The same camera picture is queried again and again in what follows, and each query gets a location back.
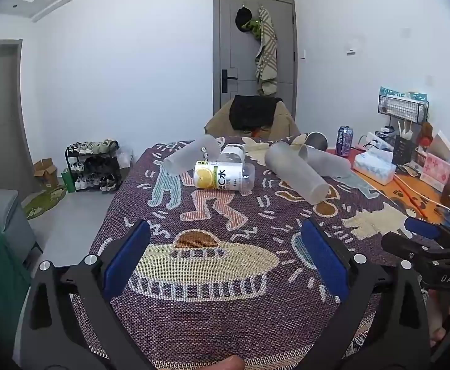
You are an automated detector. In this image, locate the black cap on door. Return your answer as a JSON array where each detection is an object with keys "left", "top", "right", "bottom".
[{"left": 235, "top": 6, "right": 253, "bottom": 33}]

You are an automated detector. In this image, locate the tan chair with coat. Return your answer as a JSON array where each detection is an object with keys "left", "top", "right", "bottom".
[{"left": 205, "top": 97, "right": 300, "bottom": 140}]

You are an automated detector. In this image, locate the cardboard box on floor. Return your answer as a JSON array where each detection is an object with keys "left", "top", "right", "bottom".
[{"left": 33, "top": 158, "right": 58, "bottom": 189}]

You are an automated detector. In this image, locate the small clear plastic bottle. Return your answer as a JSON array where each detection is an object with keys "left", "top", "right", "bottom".
[{"left": 218, "top": 144, "right": 245, "bottom": 163}]

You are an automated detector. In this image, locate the green bag by rack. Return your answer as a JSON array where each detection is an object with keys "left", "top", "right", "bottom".
[{"left": 61, "top": 169, "right": 76, "bottom": 193}]

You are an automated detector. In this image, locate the dark paper coffee cup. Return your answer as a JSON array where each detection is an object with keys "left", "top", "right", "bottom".
[{"left": 305, "top": 131, "right": 328, "bottom": 151}]

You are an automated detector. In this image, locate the yellow label plastic bottle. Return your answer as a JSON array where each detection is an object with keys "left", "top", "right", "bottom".
[{"left": 193, "top": 161, "right": 255, "bottom": 195}]

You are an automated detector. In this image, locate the frosted HEYTEA plastic cup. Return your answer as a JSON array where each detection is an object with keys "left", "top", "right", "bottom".
[{"left": 299, "top": 145, "right": 352, "bottom": 178}]

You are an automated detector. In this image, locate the green floor mat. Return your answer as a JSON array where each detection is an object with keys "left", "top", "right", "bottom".
[{"left": 22, "top": 185, "right": 67, "bottom": 220}]

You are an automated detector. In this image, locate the grey interior door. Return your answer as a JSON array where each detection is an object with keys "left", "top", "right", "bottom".
[{"left": 0, "top": 39, "right": 39, "bottom": 199}]

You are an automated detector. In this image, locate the black mesh pen holder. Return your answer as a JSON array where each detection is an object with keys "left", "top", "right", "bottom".
[{"left": 392, "top": 135, "right": 416, "bottom": 165}]

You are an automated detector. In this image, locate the purple patterned woven tablecloth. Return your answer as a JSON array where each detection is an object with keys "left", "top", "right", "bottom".
[{"left": 90, "top": 137, "right": 408, "bottom": 369}]

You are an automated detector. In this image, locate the person right hand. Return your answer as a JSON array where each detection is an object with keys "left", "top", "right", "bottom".
[{"left": 426, "top": 290, "right": 450, "bottom": 347}]

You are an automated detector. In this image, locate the black shoe rack with shoes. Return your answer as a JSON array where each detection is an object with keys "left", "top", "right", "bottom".
[{"left": 64, "top": 139, "right": 122, "bottom": 193}]

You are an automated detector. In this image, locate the pink floral box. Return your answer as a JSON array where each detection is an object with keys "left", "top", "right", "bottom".
[{"left": 420, "top": 153, "right": 450, "bottom": 192}]

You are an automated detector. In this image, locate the far left frosted plastic cup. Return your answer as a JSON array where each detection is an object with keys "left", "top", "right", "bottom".
[{"left": 163, "top": 134, "right": 221, "bottom": 175}]

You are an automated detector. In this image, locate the person left hand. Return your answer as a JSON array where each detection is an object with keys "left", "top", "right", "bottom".
[{"left": 202, "top": 355, "right": 245, "bottom": 370}]

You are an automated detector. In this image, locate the long frosted plastic cup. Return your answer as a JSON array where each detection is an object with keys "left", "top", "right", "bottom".
[{"left": 264, "top": 141, "right": 330, "bottom": 205}]

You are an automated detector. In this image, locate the brown plush toy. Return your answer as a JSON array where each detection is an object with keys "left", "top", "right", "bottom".
[{"left": 417, "top": 122, "right": 433, "bottom": 149}]

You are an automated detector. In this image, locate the black garment on chair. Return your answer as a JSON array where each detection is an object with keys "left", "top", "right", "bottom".
[{"left": 229, "top": 94, "right": 281, "bottom": 131}]

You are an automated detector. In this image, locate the white power strip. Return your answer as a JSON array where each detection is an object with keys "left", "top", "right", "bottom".
[{"left": 363, "top": 132, "right": 394, "bottom": 151}]

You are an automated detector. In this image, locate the plaid scarf on door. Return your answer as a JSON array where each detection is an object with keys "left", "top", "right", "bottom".
[{"left": 255, "top": 6, "right": 278, "bottom": 96}]

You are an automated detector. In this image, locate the grey sofa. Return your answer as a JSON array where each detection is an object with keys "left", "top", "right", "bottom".
[{"left": 0, "top": 189, "right": 44, "bottom": 270}]

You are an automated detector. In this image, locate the red pencil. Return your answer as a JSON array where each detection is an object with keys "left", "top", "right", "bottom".
[{"left": 393, "top": 175, "right": 427, "bottom": 220}]

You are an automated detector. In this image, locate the orange cat desk mat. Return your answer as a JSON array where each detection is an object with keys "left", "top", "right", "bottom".
[{"left": 357, "top": 171, "right": 450, "bottom": 226}]

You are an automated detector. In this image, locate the grey entrance door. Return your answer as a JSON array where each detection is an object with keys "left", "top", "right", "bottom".
[{"left": 212, "top": 0, "right": 298, "bottom": 115}]

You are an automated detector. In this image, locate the white tissue box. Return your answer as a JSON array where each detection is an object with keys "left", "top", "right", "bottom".
[{"left": 353, "top": 148, "right": 396, "bottom": 185}]

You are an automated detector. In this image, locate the purple soda can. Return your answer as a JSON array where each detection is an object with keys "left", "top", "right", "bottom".
[{"left": 335, "top": 126, "right": 354, "bottom": 158}]

